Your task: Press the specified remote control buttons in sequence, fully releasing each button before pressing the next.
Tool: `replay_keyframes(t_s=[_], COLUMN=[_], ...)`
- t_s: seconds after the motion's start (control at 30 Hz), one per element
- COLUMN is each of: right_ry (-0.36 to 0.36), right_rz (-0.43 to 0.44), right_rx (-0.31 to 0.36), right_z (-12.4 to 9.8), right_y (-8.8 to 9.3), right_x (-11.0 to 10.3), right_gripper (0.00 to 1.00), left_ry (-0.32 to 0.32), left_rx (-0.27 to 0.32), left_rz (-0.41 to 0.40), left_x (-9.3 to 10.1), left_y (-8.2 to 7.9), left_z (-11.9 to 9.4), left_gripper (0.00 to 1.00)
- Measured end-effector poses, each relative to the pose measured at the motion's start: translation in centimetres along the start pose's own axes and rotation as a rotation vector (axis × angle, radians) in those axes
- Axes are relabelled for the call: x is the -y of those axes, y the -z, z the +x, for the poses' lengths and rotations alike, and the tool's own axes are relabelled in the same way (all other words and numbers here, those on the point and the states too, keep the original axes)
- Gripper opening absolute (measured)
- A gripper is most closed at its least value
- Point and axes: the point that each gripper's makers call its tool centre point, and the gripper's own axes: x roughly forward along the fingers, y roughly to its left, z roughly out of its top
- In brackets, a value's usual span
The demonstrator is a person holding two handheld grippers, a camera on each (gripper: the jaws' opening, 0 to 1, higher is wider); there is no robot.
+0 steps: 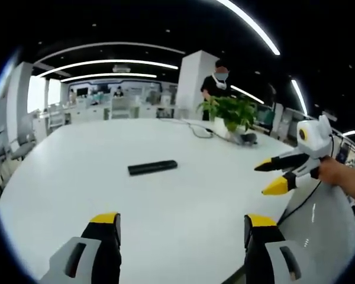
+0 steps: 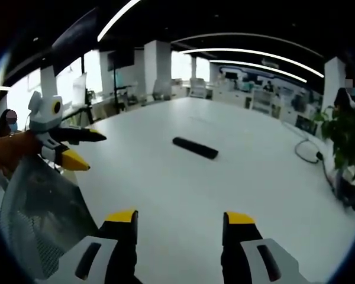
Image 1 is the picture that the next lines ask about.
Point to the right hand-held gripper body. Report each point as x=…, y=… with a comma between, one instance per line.
x=313, y=142

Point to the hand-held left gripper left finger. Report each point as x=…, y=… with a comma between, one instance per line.
x=88, y=254

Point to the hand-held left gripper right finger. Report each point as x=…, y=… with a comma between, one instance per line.
x=269, y=257

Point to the black remote control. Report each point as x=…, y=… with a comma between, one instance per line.
x=152, y=167

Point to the person's right hand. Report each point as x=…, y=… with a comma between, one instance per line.
x=331, y=171

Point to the dark grey cloth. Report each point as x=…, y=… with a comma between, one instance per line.
x=248, y=138

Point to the green potted plant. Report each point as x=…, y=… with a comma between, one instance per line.
x=229, y=111

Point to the white square pillar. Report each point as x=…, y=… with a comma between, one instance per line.
x=195, y=81

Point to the grey office chair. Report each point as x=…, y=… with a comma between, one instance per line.
x=22, y=139

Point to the white office counter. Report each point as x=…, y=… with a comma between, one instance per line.
x=85, y=114

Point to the white office chair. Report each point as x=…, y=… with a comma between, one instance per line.
x=120, y=108

